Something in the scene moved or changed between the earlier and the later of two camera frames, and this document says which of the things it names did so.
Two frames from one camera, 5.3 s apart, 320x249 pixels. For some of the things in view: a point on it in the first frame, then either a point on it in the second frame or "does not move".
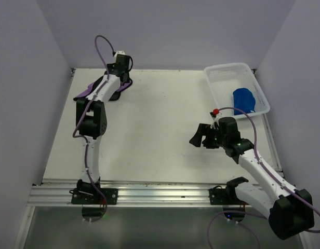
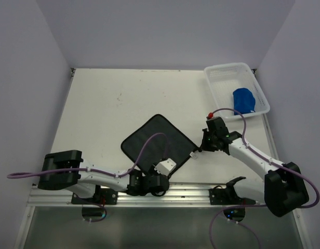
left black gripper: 110,66 → 152,170
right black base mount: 225,196 does not move
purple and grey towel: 116,95 → 154,149
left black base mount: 85,194 does not move
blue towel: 243,99 does not move
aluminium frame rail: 133,195 does not move
